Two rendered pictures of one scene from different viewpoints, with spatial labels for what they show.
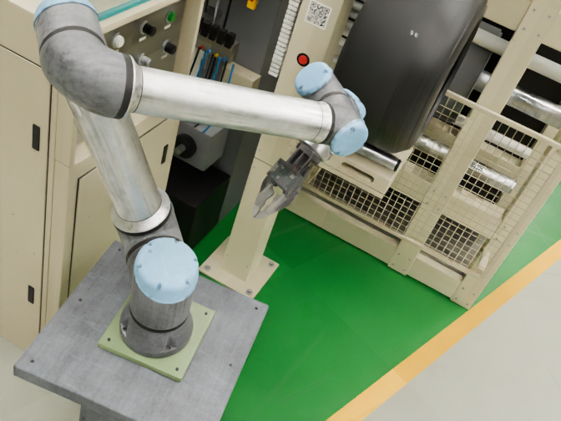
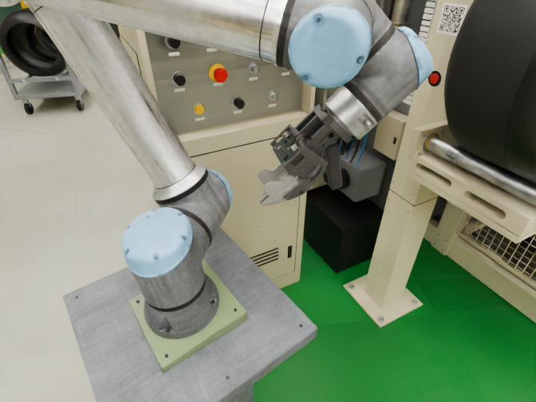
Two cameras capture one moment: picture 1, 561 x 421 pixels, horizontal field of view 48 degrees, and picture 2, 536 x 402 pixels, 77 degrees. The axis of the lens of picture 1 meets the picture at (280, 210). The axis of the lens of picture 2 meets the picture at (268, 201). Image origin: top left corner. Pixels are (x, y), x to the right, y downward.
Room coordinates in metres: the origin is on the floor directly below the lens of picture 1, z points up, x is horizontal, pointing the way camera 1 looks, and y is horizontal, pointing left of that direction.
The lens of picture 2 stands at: (0.86, -0.36, 1.37)
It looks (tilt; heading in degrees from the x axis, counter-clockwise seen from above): 36 degrees down; 49
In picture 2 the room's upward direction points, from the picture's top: straight up
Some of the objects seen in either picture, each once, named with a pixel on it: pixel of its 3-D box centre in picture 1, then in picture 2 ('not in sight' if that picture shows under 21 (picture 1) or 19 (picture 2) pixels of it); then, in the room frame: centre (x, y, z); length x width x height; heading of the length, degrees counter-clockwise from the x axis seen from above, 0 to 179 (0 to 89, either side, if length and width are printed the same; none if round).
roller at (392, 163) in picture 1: (351, 141); (481, 167); (1.81, -0.14, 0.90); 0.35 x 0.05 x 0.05; 76
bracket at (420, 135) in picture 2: not in sight; (458, 132); (1.99, 0.00, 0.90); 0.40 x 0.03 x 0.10; 166
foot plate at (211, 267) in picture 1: (240, 266); (382, 293); (1.99, 0.08, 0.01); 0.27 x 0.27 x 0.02; 76
